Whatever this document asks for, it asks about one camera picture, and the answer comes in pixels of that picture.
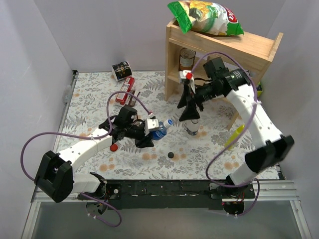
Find floral table mat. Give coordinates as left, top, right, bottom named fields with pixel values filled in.
left=58, top=71, right=254, bottom=179

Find tin can on shelf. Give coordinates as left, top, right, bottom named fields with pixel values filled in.
left=179, top=48, right=196, bottom=71

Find red bottle cap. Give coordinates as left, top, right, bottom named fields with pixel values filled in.
left=109, top=144, right=118, bottom=152

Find yellow bottle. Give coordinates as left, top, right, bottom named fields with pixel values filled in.
left=224, top=124, right=246, bottom=150

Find brown snack bar wrapper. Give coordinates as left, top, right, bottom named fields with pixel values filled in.
left=128, top=90, right=140, bottom=107

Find black bottle cap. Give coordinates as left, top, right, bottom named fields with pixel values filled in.
left=167, top=152, right=174, bottom=159

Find blue-label Pocari bottle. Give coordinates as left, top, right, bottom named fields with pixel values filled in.
left=151, top=120, right=170, bottom=140

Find wooden shelf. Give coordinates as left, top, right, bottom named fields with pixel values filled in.
left=164, top=19, right=284, bottom=130

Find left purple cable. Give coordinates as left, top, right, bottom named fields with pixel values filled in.
left=20, top=91, right=157, bottom=228

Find red cardboard box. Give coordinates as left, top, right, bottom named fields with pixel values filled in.
left=115, top=76, right=135, bottom=105

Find white blue Pocari cap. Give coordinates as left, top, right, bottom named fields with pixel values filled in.
left=165, top=119, right=173, bottom=127

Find purple cable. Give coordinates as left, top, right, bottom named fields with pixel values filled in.
left=191, top=51, right=261, bottom=217
left=20, top=91, right=157, bottom=228

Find green chips bag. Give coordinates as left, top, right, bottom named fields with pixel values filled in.
left=167, top=0, right=245, bottom=36

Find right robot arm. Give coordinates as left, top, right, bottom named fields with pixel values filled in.
left=177, top=57, right=295, bottom=198

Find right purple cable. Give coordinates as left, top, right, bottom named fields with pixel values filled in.
left=191, top=51, right=261, bottom=217

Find black base bar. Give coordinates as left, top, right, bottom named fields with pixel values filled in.
left=78, top=179, right=255, bottom=214

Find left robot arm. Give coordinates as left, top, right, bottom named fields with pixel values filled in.
left=34, top=106, right=159, bottom=203

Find yellow green box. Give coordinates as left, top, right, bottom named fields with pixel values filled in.
left=256, top=82, right=263, bottom=97

